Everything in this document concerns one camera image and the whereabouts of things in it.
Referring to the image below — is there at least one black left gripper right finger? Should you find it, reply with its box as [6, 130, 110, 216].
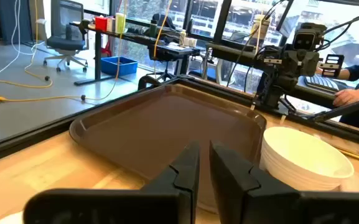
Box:
[209, 141, 359, 224]

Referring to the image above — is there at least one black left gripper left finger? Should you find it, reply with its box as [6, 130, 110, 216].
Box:
[22, 141, 201, 224]

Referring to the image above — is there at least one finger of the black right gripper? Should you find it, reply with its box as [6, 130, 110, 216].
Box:
[261, 46, 284, 66]
[320, 54, 345, 78]

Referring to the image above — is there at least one white bowl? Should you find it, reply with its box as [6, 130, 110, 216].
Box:
[259, 126, 355, 192]

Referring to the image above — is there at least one gold spoon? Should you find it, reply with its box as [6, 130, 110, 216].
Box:
[337, 148, 359, 166]

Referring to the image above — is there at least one white mug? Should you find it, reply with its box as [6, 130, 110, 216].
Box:
[0, 210, 24, 224]

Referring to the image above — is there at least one brown plastic tray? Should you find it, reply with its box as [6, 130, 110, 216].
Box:
[68, 83, 267, 215]

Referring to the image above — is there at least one black keyboard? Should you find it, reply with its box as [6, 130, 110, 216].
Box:
[303, 75, 350, 93]

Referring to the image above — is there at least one cream container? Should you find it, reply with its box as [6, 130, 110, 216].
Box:
[250, 14, 272, 40]

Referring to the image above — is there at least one black horizontal beam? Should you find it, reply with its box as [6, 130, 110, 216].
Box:
[206, 42, 338, 108]

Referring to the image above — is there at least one person's hand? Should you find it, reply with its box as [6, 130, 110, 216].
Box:
[332, 88, 359, 108]

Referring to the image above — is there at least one black slanted desk leg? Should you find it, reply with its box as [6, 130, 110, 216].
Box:
[309, 95, 359, 124]

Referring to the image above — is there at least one blue plastic bin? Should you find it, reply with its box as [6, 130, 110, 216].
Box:
[100, 55, 139, 77]

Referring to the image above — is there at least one pale green cup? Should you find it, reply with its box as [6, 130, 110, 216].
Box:
[115, 12, 126, 34]

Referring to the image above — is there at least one black standing desk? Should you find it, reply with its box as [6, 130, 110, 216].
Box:
[70, 20, 205, 87]

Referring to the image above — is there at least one red box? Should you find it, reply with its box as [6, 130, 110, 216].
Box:
[94, 16, 108, 32]

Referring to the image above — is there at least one grey office chair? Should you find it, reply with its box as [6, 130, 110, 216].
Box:
[43, 0, 90, 73]

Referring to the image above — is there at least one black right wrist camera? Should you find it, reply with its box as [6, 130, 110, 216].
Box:
[292, 22, 328, 51]

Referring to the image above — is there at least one yellow cable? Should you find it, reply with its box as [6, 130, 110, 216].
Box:
[152, 0, 174, 60]
[0, 0, 54, 90]
[0, 0, 129, 104]

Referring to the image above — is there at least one black curved bracket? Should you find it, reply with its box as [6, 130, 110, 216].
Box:
[137, 74, 162, 91]

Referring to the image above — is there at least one white cable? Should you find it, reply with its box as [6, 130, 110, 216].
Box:
[0, 0, 48, 81]

